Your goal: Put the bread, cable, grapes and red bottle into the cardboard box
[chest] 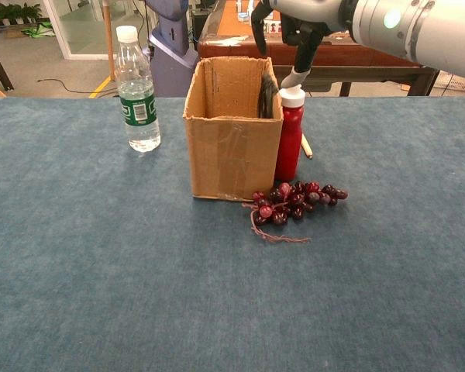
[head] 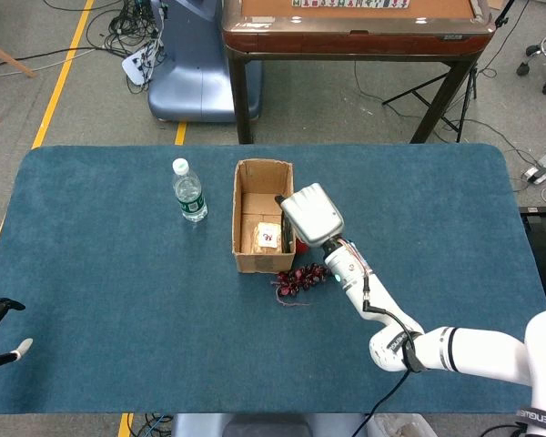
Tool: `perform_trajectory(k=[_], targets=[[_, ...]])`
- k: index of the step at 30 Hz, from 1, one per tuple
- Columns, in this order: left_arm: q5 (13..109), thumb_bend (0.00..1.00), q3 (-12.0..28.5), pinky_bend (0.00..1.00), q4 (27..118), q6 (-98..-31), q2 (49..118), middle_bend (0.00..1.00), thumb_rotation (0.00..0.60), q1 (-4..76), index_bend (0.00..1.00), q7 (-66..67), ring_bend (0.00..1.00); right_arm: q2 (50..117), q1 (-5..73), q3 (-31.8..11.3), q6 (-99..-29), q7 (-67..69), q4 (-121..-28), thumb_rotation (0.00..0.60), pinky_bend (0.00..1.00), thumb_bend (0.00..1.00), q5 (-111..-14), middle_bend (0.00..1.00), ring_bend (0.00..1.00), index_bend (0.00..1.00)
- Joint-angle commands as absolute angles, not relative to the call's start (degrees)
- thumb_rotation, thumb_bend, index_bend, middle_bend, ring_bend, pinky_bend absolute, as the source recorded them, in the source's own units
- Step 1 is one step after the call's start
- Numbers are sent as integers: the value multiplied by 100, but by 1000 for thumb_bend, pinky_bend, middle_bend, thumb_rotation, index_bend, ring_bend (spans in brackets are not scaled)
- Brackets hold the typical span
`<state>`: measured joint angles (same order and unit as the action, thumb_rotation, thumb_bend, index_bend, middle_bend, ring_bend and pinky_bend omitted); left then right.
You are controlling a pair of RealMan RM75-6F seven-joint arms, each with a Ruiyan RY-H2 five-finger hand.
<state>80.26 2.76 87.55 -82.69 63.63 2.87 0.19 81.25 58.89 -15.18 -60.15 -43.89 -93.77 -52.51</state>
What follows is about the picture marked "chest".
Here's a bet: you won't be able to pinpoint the thin black floor cable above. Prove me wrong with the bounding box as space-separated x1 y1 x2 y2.
36 78 119 95

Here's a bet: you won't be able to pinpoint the white mesh rack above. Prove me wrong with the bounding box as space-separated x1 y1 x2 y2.
436 69 465 98

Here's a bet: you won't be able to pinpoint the green cloth heap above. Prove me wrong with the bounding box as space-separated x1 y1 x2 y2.
21 22 57 39

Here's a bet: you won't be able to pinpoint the wooden pole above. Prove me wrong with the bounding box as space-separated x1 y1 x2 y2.
102 0 116 82

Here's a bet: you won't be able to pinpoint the white framed glass partition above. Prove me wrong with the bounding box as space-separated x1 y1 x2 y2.
42 0 113 61

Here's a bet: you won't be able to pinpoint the black slanted pole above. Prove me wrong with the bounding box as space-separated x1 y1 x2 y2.
0 38 15 92

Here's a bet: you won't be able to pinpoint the brown mahjong table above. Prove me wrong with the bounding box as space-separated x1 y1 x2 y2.
197 0 439 98

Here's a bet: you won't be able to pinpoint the potted green plants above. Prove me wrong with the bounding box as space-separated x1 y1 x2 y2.
0 2 43 26

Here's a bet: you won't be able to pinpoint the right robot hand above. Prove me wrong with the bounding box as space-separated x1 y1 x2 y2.
250 0 357 88

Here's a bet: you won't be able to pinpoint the blue table mat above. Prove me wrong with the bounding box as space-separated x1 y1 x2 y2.
0 96 465 372

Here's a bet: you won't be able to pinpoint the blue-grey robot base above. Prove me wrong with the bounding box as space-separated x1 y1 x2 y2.
144 0 198 98

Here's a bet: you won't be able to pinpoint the blue mahjong tile cluster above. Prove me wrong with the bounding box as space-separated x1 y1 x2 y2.
236 0 253 23

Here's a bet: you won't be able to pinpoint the red ketchup bottle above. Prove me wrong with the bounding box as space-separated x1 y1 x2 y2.
274 85 306 182

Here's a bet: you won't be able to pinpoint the dark red grape bunch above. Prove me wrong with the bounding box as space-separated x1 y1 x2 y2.
242 181 349 245

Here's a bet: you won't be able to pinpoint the clear water bottle green label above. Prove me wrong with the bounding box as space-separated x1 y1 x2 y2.
114 25 162 153

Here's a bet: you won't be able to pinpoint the open cardboard box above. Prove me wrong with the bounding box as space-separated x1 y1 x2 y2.
182 56 284 202

